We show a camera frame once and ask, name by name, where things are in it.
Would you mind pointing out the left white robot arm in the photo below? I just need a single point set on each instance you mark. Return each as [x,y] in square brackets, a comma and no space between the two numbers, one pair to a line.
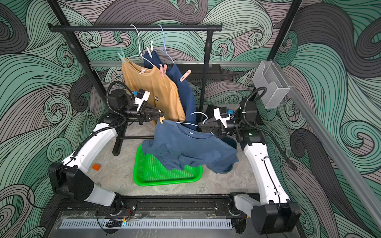
[69,177]

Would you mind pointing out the dark teal plastic bin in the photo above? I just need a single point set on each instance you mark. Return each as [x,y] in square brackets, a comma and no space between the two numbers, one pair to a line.
[230,141]

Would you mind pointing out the white slotted cable duct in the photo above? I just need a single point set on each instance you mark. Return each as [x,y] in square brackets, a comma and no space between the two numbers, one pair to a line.
[146,224]

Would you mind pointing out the light blue t-shirt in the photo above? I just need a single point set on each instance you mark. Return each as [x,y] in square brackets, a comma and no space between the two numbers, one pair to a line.
[176,146]

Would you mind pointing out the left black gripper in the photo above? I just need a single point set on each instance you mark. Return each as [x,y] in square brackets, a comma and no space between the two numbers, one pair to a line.
[146,114]

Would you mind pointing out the black clothes rack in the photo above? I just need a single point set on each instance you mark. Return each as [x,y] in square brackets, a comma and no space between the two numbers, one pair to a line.
[68,32]

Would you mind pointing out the green plastic basket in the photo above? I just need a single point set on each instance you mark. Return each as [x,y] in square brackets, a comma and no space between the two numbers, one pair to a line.
[148,171]

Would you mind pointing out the tan yellow t-shirt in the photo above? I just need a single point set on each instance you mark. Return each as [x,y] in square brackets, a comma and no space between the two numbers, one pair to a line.
[163,91]

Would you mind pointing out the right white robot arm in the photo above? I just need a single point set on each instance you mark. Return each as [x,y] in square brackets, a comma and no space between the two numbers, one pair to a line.
[273,212]

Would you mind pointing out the orange wooden clothespin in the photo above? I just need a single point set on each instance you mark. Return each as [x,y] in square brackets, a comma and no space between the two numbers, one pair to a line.
[161,120]

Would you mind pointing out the black case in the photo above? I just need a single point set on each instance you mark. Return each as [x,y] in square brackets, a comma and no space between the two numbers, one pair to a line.
[210,113]

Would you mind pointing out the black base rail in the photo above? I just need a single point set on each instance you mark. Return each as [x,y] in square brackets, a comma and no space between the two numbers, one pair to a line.
[213,204]

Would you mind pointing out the pink white clothespin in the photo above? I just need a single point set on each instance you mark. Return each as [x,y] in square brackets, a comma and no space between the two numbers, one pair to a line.
[185,75]

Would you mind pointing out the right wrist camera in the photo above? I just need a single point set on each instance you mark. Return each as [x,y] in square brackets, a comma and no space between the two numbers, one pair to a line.
[223,115]

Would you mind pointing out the orange small cube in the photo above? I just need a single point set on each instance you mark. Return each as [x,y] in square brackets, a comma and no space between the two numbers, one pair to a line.
[96,167]

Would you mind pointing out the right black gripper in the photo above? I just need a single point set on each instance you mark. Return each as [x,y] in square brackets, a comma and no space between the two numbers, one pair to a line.
[215,127]

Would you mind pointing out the clear mesh wall holder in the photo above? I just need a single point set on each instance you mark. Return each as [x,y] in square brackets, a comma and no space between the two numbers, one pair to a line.
[271,76]

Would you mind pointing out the green clothespin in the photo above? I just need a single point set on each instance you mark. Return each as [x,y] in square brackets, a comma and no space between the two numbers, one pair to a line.
[121,54]

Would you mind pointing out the light blue wire hanger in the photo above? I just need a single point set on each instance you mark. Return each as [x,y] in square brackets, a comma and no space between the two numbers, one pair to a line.
[191,122]

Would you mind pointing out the white wire hanger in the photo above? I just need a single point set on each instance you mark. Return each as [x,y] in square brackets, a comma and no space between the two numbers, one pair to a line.
[139,46]

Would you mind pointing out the dark navy t-shirt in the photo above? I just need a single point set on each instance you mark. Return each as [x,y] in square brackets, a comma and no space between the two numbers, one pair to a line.
[184,90]

